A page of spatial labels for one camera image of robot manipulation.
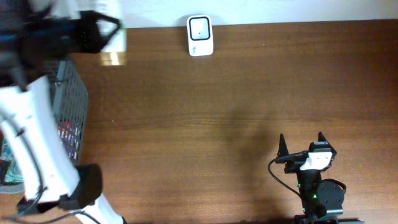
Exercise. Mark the grey plastic mesh basket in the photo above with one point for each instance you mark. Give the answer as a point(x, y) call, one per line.
point(44, 127)

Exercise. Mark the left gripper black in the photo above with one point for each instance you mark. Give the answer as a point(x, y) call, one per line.
point(87, 25)

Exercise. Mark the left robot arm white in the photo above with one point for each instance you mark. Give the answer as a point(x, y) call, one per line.
point(87, 202)

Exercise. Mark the white tube gold cap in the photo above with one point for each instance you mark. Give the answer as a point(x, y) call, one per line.
point(114, 53)

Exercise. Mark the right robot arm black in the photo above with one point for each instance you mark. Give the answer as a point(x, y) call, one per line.
point(322, 199)

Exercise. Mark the white barcode scanner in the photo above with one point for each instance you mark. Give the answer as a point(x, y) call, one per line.
point(200, 35)

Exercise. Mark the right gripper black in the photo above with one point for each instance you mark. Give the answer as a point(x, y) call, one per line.
point(294, 162)

